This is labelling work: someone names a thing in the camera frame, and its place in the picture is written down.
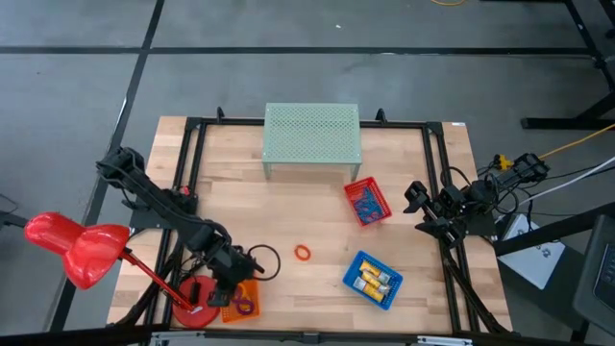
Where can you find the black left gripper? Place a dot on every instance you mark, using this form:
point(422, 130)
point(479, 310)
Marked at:
point(230, 269)

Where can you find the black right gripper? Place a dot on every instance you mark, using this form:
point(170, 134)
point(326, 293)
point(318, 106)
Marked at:
point(449, 206)

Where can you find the orange plastic basket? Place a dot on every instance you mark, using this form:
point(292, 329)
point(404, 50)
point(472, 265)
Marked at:
point(227, 314)

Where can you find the orange spiral coil wristband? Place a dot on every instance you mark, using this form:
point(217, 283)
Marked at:
point(296, 252)

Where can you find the blue plastic basket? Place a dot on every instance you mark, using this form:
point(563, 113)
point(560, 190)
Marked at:
point(395, 279)

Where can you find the red plastic basket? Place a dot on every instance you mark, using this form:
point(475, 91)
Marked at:
point(352, 188)

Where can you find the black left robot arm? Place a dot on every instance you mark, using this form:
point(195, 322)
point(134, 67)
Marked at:
point(158, 204)

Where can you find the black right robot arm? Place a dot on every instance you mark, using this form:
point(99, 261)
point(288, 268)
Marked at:
point(480, 197)

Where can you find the red desk lamp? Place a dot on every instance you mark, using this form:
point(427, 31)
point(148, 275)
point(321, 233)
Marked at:
point(77, 250)

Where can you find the white box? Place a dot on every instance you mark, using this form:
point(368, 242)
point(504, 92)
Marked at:
point(533, 259)

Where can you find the black metal beam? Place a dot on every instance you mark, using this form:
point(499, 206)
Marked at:
point(552, 233)

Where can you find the green perforated metal shelf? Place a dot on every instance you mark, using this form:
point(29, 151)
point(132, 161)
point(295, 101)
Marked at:
point(312, 134)

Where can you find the black desk leg frame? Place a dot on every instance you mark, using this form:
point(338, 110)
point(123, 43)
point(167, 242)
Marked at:
point(567, 122)

